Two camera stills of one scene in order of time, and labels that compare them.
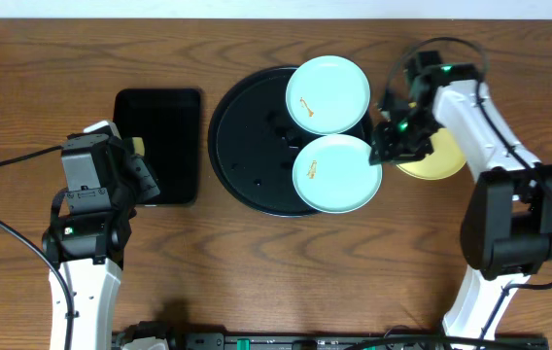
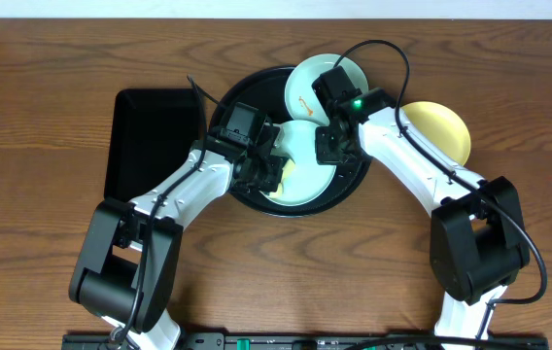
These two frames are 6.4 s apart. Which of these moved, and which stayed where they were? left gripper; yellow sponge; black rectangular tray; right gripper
Moved: yellow sponge; left gripper; right gripper
Stayed: black rectangular tray
